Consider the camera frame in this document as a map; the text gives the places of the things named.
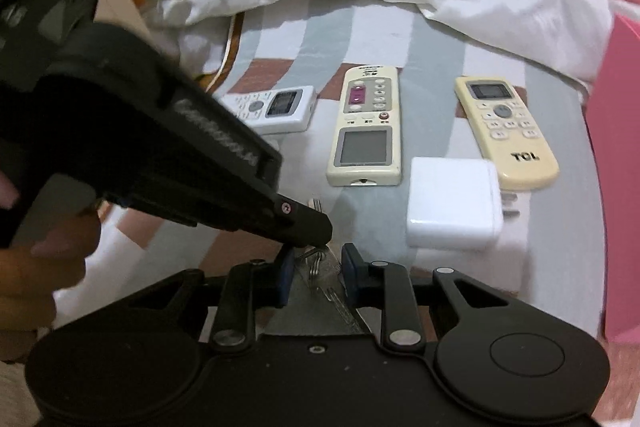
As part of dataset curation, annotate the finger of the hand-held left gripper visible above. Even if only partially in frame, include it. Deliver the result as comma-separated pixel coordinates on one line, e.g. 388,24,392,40
265,193,334,249

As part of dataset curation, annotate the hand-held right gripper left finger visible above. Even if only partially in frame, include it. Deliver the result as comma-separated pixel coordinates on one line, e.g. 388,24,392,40
122,248,297,350

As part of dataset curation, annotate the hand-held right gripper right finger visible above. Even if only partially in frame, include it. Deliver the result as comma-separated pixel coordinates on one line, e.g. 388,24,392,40
340,243,521,349

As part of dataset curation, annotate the bunch of keys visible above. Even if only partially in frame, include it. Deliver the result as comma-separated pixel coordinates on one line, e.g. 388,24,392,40
287,197,366,335

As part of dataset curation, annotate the cream remote with red panel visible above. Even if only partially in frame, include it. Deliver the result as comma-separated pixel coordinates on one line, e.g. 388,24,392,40
326,64,403,188

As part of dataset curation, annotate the white remote with dark display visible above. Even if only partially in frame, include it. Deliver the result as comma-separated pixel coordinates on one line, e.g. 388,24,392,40
220,86,317,135

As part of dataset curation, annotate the large white charger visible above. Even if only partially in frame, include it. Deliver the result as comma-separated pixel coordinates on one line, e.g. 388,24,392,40
406,157,521,250

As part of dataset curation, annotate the cream remote with grey buttons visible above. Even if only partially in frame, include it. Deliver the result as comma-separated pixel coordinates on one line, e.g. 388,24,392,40
454,76,560,192

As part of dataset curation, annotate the pink cardboard box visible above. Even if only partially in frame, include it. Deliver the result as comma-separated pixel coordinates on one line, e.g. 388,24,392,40
585,12,640,348

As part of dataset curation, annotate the person's left hand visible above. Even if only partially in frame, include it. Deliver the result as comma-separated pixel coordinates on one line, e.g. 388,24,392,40
0,179,103,360

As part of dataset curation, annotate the beige board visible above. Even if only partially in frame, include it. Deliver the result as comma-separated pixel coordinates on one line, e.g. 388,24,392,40
95,0,153,72

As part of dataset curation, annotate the striped grey brown mat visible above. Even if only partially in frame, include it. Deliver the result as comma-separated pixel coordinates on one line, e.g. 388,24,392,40
50,2,608,358

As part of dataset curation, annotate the floral quilted blanket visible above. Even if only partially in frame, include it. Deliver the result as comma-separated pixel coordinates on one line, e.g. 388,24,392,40
150,0,618,82

